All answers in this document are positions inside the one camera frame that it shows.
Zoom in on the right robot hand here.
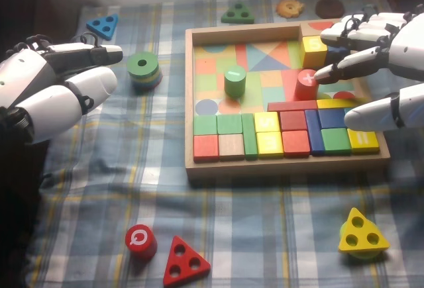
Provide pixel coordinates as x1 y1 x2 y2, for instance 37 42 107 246
313 11 424 133

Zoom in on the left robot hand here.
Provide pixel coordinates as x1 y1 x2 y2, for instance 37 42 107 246
0 34 124 145

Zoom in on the red cylinder with plus sign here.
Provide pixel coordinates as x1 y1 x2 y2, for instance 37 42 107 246
293 68 321 101

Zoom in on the green cylinder with minus sign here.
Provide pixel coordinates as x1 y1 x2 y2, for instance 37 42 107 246
224 65 246 99

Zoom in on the blue triangle with three holes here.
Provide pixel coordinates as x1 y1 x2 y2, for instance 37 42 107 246
85 13 119 41

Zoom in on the dark brown toy cookie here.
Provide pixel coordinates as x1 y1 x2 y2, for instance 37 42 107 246
314 0 345 18

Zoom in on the yellow cube with numeral five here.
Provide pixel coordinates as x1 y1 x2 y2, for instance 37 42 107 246
254 111 282 134
300 35 329 70

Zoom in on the tan toy cookie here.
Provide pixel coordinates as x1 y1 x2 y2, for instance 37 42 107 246
276 0 305 20

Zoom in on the green wooden cube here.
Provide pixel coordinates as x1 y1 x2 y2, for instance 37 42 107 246
193 115 219 136
217 114 243 135
320 128 352 156

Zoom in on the blue wooden bar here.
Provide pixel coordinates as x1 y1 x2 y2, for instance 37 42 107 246
303 109 325 156

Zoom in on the dark red wooden cube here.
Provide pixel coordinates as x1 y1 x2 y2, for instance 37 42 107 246
280 111 308 132

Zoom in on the yellow cube with numeral three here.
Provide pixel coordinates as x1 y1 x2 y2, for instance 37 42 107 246
256 131 285 160

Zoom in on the green triangle with three holes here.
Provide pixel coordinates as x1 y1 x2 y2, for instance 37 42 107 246
221 2 256 24

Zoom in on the green wooden bar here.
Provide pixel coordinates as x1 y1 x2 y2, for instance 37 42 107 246
240 113 259 162

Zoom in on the yellow triangle with three holes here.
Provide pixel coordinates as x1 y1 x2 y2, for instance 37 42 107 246
337 207 391 254

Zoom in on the wooden puzzle tray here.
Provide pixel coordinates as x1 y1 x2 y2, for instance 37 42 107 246
184 19 392 186

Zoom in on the red cylinder with white letter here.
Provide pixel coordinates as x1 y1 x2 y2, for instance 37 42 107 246
125 224 158 259

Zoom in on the natural wood cube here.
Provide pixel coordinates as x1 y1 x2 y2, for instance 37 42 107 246
217 133 246 162

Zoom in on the red triangle with three holes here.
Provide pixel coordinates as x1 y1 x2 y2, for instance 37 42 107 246
163 235 212 288

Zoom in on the blue plaid cloth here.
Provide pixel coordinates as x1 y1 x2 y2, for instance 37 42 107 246
25 0 424 288

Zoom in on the multicolour ring stack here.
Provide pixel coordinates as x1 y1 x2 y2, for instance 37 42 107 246
125 52 163 91

